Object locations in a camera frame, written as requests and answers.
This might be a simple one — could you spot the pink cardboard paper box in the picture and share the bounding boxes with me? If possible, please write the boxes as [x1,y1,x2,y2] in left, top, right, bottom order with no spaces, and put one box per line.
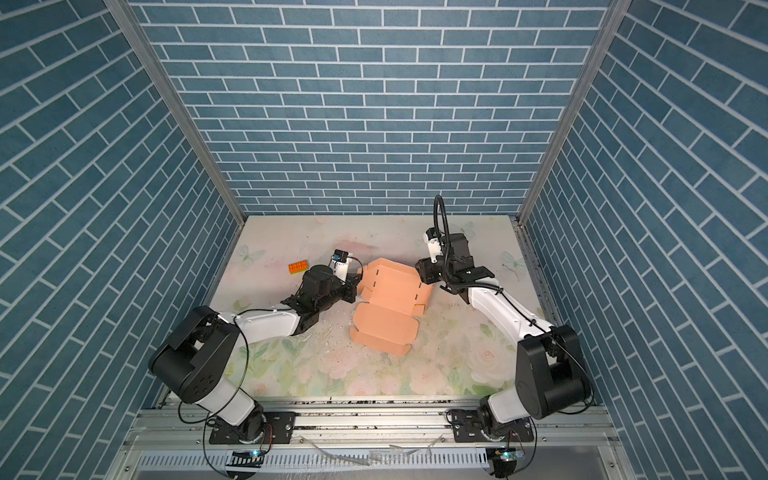
[350,258,433,357]

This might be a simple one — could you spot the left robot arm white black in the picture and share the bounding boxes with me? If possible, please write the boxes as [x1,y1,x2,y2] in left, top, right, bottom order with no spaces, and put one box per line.
[148,265,362,441]

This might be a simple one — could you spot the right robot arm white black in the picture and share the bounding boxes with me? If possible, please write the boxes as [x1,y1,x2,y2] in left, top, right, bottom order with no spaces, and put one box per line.
[415,256,593,436]

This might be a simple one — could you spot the small orange tag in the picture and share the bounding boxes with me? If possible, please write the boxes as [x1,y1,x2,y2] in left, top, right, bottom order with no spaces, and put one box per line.
[288,260,309,275]

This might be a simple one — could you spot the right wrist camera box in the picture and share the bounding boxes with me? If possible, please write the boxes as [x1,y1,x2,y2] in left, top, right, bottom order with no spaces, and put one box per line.
[424,228,470,264]

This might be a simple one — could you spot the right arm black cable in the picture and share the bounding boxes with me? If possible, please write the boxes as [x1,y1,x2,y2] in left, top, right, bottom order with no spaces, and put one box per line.
[433,194,451,283]

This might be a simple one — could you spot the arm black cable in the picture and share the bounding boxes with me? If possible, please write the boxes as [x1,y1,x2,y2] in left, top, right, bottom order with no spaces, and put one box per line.
[433,194,451,283]
[176,308,301,426]

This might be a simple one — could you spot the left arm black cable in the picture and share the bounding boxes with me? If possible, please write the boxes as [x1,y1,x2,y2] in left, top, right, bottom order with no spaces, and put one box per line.
[176,308,301,426]

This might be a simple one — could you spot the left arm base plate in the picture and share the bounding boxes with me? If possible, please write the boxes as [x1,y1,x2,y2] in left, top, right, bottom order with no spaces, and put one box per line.
[205,412,297,445]

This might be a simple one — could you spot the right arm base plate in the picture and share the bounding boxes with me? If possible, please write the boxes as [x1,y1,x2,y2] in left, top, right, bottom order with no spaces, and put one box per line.
[444,408,534,443]

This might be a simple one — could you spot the aluminium front rail frame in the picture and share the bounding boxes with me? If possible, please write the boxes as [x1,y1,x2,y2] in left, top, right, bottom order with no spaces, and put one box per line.
[108,397,633,479]

